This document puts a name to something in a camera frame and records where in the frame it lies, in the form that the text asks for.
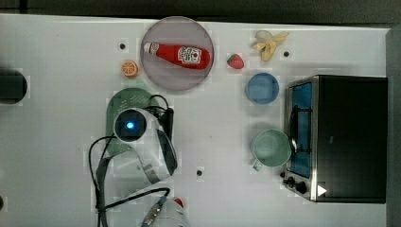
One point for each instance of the peeled banana toy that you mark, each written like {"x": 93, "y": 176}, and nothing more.
{"x": 266, "y": 43}

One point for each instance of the green mug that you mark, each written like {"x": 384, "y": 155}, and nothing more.
{"x": 270, "y": 148}

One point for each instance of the green strainer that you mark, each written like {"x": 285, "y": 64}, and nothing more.
{"x": 125, "y": 99}

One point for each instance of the black cylinder at left edge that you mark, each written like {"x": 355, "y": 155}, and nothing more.
{"x": 13, "y": 86}

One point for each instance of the black toaster oven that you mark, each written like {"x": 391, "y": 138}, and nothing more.
{"x": 338, "y": 132}

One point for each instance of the toy strawberry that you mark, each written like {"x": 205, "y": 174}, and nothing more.
{"x": 235, "y": 61}

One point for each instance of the grey round plate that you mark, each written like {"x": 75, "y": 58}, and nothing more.
{"x": 176, "y": 30}

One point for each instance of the red ketchup bottle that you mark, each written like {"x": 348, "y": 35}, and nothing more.
{"x": 185, "y": 56}

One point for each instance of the orange slice toy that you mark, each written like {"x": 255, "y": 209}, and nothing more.
{"x": 129, "y": 69}

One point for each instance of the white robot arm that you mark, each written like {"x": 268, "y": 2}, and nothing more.
{"x": 148, "y": 156}

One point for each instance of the blue bowl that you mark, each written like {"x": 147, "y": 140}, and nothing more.
{"x": 262, "y": 88}

